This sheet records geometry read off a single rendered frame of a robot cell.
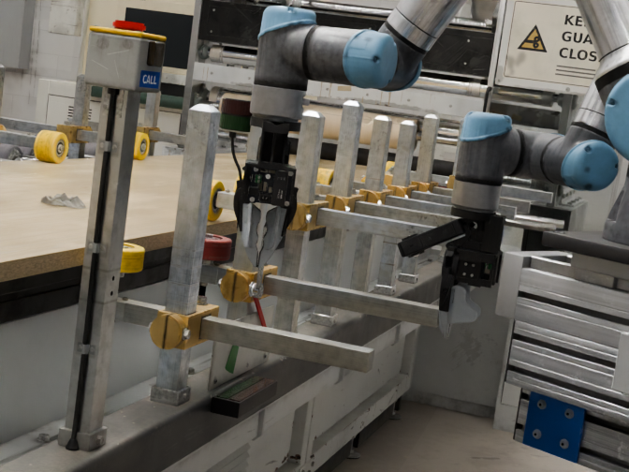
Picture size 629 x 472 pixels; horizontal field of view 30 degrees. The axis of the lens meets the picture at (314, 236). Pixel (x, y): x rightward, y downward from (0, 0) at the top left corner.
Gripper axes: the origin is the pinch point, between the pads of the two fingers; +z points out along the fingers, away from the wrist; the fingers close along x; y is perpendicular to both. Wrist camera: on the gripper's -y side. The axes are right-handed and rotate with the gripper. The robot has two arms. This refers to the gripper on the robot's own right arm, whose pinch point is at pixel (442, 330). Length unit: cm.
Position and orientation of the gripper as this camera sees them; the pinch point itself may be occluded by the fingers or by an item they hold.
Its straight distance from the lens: 191.1
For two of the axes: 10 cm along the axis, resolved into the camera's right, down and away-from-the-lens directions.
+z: -1.3, 9.8, 1.3
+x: 3.1, -0.8, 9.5
